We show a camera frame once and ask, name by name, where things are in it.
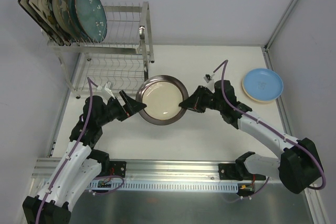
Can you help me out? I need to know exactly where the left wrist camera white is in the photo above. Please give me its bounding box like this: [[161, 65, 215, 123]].
[[97, 81, 115, 101]]

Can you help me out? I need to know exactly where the white slotted cable duct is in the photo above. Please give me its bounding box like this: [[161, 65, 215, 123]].
[[87, 180, 238, 193]]

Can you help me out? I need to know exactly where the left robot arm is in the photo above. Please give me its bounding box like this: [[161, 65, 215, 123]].
[[23, 91, 146, 223]]

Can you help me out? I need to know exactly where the teal round glazed plate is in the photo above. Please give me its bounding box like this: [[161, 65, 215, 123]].
[[75, 0, 108, 43]]

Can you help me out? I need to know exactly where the brown rim cream plate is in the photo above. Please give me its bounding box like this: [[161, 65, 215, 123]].
[[136, 75, 188, 126]]

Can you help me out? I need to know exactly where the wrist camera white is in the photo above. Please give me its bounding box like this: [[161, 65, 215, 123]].
[[204, 73, 215, 84], [97, 81, 115, 101]]

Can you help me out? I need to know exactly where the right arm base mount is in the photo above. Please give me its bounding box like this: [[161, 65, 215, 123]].
[[218, 163, 240, 180]]

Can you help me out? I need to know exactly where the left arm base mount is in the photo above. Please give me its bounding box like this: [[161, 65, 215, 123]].
[[108, 161, 127, 178]]

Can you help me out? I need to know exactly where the square floral plate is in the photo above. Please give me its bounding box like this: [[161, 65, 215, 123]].
[[18, 0, 55, 42], [27, 0, 70, 46]]

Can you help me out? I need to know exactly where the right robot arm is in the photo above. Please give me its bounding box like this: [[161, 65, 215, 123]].
[[179, 80, 326, 194]]

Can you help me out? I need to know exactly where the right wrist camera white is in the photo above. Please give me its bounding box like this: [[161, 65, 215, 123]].
[[204, 73, 215, 84]]

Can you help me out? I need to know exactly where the steel two-tier dish rack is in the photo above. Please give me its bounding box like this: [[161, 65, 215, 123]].
[[47, 2, 155, 99]]

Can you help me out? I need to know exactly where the grey deer snowflake plate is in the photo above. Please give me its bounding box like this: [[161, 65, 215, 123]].
[[51, 0, 76, 39]]

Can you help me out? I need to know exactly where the aluminium mounting rail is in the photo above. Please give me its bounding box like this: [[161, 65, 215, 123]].
[[31, 157, 284, 183]]

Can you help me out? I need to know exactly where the light blue round plate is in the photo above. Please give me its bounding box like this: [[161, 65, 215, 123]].
[[243, 68, 284, 101]]

